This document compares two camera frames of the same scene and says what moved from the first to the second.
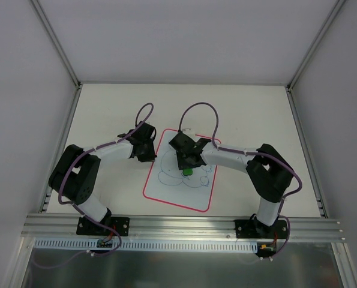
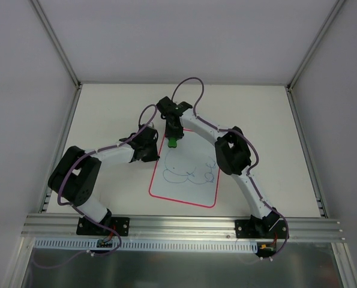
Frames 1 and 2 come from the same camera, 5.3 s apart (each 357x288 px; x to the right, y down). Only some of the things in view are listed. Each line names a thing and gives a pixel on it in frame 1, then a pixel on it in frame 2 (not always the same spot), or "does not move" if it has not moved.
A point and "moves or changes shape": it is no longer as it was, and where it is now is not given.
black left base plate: x=120 y=224 does not move
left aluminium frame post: x=56 y=42 does not move
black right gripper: x=189 y=162 -> x=174 y=132
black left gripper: x=146 y=153 does not move
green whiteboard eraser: x=188 y=171 moves or changes shape
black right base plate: x=254 y=228 does not move
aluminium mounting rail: x=65 y=226 does not move
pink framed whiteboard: x=164 y=181 moves or changes shape
